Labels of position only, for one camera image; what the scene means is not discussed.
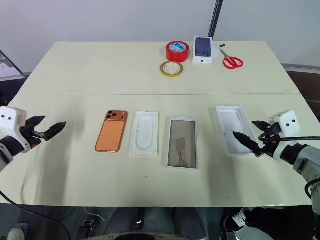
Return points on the black metal pole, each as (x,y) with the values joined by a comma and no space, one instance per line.
(215,20)

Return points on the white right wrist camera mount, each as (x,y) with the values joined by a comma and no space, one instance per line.
(287,122)

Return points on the orange smartphone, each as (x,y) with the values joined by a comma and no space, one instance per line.
(110,135)

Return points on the white plastic tray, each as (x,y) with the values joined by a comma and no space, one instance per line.
(230,125)

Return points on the grey skirting rail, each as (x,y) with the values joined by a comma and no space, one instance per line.
(302,68)

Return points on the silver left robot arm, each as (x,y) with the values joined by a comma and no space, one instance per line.
(3,157)

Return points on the white box blue phone print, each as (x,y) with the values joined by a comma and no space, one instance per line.
(202,48)

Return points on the yellow tape roll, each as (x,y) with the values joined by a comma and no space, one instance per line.
(172,75)

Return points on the black connector block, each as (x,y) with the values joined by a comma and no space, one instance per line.
(86,228)

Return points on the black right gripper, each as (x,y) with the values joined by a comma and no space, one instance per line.
(268,148)

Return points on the red tape roll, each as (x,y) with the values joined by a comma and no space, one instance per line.
(172,57)

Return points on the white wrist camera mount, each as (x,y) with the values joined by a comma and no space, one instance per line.
(287,122)
(10,125)

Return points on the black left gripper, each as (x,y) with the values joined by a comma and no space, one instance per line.
(28,134)

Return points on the grey metal frame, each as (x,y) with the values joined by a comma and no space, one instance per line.
(10,73)

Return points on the phone box lid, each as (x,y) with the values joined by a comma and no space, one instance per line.
(181,140)

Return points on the white round caster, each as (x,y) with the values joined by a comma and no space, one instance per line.
(15,234)

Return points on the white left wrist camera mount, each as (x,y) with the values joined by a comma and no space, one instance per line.
(10,125)

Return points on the black white sneaker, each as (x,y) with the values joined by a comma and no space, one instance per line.
(237,217)

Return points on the white moulded insert tray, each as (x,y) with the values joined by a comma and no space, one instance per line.
(143,135)

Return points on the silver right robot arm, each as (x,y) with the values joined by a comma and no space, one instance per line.
(306,160)

